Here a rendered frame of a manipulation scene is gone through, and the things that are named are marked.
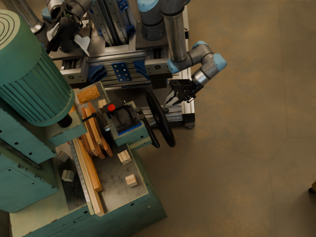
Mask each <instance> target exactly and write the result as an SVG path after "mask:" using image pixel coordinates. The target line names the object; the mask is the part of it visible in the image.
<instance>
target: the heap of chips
mask: <svg viewBox="0 0 316 237"><path fill-rule="evenodd" d="M76 95H77V98H78V100H79V103H80V105H82V104H84V103H86V102H88V101H91V100H93V99H95V98H97V97H99V96H100V94H99V92H98V89H97V87H96V86H93V87H90V88H88V89H85V90H83V91H81V92H80V93H78V94H76Z"/></svg>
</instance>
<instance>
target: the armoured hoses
mask: <svg viewBox="0 0 316 237"><path fill-rule="evenodd" d="M135 111H136V112H137V113H139V114H140V115H139V119H140V120H142V121H143V122H144V124H145V126H146V129H147V131H148V133H149V136H150V138H151V140H152V143H151V144H152V145H153V146H154V147H156V148H160V144H159V142H158V140H157V138H156V136H155V134H154V132H153V130H152V128H151V127H150V125H149V123H148V121H147V119H146V117H145V115H144V113H143V111H142V109H141V108H140V107H136V108H135Z"/></svg>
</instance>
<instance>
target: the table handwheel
mask: <svg viewBox="0 0 316 237"><path fill-rule="evenodd" d="M145 97H146V100H147V102H148V105H149V107H150V110H151V112H152V115H153V118H151V119H148V120H147V121H148V123H149V125H150V127H152V126H154V125H157V126H158V127H159V129H160V131H161V133H162V135H163V137H164V139H165V140H166V142H167V144H168V145H169V146H170V147H171V148H173V147H175V146H176V142H175V138H174V134H173V132H172V129H171V127H170V125H169V122H168V120H167V118H166V116H165V114H164V111H163V109H162V108H161V106H160V104H159V102H158V100H157V98H156V97H155V95H154V94H153V92H152V91H151V90H149V89H147V90H145Z"/></svg>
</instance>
